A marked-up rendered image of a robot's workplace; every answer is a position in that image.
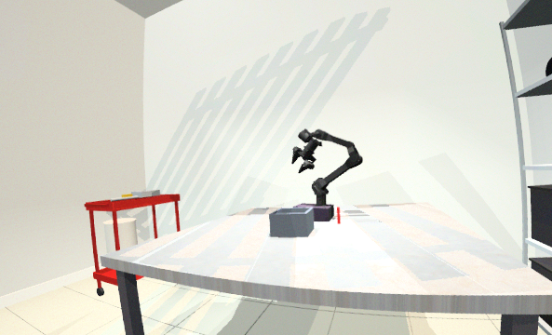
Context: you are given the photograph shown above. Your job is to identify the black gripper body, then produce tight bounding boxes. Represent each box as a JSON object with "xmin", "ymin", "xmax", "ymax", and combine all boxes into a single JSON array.
[{"xmin": 292, "ymin": 145, "xmax": 315, "ymax": 169}]

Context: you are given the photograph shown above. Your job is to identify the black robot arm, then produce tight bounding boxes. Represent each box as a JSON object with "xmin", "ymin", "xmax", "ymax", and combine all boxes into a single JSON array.
[{"xmin": 298, "ymin": 128, "xmax": 363, "ymax": 207}]

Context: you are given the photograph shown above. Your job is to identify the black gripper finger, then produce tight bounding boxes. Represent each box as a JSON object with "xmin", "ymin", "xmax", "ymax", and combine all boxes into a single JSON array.
[
  {"xmin": 291, "ymin": 151, "xmax": 301, "ymax": 165},
  {"xmin": 298, "ymin": 164, "xmax": 308, "ymax": 174}
]

